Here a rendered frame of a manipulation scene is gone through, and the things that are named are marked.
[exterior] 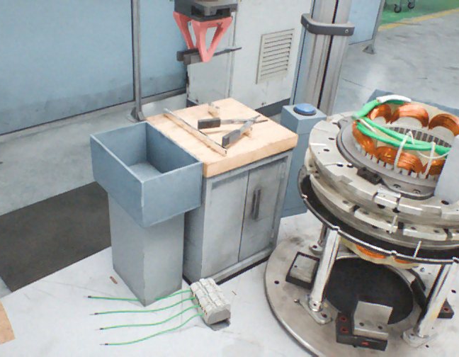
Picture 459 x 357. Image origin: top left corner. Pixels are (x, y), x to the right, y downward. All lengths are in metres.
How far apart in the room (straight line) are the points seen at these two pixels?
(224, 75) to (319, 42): 1.94
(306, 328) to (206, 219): 0.25
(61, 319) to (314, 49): 0.79
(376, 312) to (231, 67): 2.37
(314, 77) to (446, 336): 0.63
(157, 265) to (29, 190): 1.86
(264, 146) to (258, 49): 2.36
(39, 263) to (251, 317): 1.41
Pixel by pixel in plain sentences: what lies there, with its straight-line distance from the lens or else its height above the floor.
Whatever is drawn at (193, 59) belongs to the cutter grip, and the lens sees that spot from 0.79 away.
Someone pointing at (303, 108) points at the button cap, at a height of 1.04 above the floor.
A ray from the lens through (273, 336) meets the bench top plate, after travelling 0.85.
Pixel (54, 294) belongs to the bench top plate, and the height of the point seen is 0.78.
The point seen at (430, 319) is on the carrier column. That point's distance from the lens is 0.86.
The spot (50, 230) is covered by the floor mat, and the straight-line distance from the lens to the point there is 2.32.
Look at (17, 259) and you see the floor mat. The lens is 2.20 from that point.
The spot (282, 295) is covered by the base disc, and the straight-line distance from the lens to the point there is 0.89.
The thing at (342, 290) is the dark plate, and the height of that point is 0.78.
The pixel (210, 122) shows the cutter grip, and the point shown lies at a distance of 0.79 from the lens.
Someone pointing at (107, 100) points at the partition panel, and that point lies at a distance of 3.14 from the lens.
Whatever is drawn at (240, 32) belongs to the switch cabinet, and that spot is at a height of 0.67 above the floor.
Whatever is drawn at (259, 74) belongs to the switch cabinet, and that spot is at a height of 0.38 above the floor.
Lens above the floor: 1.43
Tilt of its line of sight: 32 degrees down
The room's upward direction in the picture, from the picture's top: 6 degrees clockwise
